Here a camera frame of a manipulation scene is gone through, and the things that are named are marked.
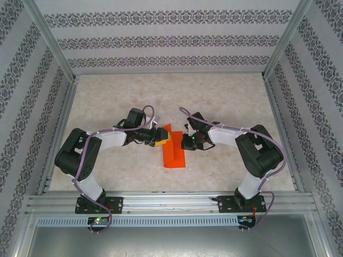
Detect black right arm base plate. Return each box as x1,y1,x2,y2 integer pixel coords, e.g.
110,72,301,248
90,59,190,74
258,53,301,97
218,195,266,214

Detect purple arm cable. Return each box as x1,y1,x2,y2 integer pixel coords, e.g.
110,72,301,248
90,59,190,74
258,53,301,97
72,104,156,235
178,107,286,233

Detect orange paper sheet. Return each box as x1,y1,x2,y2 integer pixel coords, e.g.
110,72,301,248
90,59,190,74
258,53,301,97
162,123,187,169

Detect aluminium mounting rail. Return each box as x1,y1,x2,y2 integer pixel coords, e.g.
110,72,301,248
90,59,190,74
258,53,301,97
25,190,319,215

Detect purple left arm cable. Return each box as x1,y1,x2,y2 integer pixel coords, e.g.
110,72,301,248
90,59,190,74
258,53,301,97
72,104,156,235

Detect aluminium frame bar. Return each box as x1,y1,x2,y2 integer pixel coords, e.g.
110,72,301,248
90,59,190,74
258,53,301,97
9,214,38,257
305,213,340,257

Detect aluminium frame post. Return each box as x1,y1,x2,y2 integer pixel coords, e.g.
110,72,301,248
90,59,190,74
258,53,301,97
23,0,79,84
262,0,314,81

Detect right controller board with LEDs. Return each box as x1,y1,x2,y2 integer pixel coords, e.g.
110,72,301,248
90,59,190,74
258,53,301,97
237,215,257,225

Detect controller board with leds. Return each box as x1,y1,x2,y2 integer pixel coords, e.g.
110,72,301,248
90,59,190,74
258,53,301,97
87,216,110,226
237,215,257,225

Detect grey slotted cable duct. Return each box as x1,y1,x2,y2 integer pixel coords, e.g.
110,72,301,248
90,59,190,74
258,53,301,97
36,215,240,228

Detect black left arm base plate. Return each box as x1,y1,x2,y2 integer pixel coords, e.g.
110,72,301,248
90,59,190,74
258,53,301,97
74,196,124,215

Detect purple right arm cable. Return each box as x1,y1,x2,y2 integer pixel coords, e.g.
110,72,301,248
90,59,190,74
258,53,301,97
178,107,286,233

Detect aluminium table side rail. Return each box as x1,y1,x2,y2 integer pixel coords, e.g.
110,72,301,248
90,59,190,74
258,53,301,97
263,76,306,193
36,76,80,195

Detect left controller board with LEDs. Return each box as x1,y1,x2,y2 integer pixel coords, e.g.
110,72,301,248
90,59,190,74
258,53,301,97
87,216,110,226

